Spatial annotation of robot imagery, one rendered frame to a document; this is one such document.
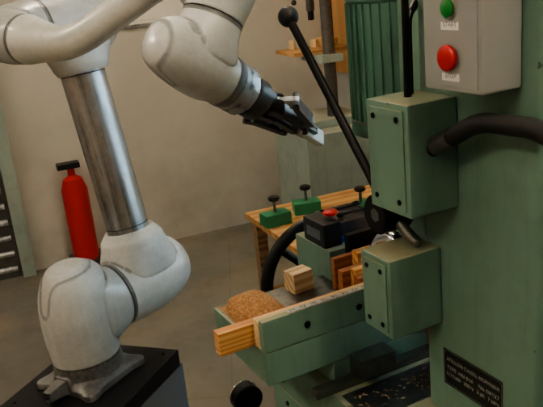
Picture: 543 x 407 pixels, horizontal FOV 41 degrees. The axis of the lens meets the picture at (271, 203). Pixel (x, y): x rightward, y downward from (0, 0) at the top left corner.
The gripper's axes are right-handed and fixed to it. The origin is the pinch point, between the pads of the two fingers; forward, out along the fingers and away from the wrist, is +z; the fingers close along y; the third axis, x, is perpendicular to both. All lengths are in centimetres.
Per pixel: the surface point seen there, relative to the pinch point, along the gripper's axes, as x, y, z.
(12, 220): 59, -265, 101
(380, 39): 1.1, 26.6, -19.5
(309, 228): -16.9, -4.6, 6.0
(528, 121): -25, 51, -33
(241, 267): 36, -169, 178
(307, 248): -19.9, -7.2, 9.1
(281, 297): -31.5, -6.7, 0.1
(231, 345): -42.7, -3.5, -17.2
